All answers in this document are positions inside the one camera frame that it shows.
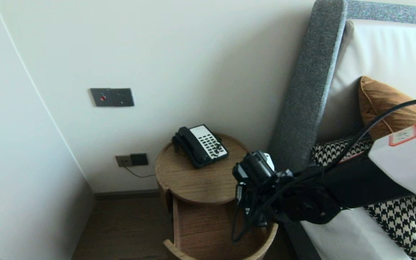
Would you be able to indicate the black and white desk telephone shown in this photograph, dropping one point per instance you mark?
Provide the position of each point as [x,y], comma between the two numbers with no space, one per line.
[211,144]

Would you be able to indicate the brown wooden baseboard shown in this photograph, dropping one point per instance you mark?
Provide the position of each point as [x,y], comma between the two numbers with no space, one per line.
[128,194]

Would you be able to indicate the black telephone handset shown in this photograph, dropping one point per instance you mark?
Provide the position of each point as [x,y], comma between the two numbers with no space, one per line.
[193,146]

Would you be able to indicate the beige wall socket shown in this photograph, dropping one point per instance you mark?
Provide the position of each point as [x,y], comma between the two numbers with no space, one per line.
[122,161]

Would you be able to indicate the orange velvet cushion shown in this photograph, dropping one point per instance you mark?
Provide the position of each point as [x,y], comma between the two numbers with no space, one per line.
[385,104]

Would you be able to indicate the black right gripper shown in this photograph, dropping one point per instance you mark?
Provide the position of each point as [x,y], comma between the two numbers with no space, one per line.
[258,169]

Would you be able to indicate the dark grey wall switch panel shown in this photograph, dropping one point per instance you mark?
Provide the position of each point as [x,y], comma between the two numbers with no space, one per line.
[112,97]

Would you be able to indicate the grey upholstered headboard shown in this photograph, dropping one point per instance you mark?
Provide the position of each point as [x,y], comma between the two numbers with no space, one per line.
[312,72]

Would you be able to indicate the white padded headboard cushion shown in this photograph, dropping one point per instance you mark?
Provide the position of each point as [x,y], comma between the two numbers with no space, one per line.
[392,54]

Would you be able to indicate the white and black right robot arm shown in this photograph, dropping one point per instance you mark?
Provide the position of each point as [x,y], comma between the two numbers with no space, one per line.
[374,180]

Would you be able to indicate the round wooden bedside table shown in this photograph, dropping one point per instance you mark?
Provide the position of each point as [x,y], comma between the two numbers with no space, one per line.
[200,231]

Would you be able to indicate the black white houndstooth cushion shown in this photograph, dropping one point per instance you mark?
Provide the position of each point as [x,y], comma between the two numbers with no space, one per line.
[403,224]

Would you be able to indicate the white bed sheet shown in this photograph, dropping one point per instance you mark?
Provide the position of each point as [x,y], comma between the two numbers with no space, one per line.
[349,238]

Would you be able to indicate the round wooden side table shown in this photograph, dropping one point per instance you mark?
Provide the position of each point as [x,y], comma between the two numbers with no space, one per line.
[193,180]

